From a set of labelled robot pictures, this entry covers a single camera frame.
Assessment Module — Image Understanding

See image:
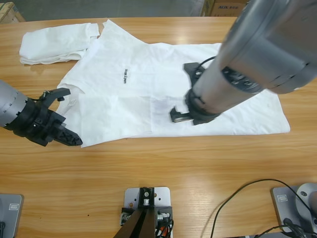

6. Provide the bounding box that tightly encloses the wooden crate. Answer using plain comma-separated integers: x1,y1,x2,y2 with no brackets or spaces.
0,1,25,24

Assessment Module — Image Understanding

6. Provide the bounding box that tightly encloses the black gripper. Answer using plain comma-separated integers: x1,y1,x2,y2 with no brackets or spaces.
169,61,223,126
8,88,83,147

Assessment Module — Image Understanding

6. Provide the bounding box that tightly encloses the white mount block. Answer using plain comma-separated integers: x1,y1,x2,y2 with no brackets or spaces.
123,187,172,224

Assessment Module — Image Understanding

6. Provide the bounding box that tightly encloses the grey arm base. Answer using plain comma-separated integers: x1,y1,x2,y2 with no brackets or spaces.
269,182,317,234
0,193,25,238

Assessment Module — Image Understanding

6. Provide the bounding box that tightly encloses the cardboard box with AUX print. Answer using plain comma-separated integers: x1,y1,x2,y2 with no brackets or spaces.
212,0,246,17

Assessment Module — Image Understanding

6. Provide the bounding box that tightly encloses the dark camera post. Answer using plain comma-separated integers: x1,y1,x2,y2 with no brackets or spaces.
115,187,159,238

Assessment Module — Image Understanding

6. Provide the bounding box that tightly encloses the long thin black cable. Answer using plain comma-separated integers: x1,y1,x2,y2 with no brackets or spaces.
211,178,297,238

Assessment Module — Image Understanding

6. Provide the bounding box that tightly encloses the black bracket with connectors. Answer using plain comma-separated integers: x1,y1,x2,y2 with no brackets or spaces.
120,205,174,238

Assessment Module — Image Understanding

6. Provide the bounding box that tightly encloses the white Unitree print t-shirt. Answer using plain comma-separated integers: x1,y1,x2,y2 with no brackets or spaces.
56,19,291,149

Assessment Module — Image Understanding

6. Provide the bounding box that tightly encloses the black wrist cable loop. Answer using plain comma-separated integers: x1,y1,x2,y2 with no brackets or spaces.
198,56,216,69

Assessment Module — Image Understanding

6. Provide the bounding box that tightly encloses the black base plug cable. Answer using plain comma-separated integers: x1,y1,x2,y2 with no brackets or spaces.
257,218,317,238

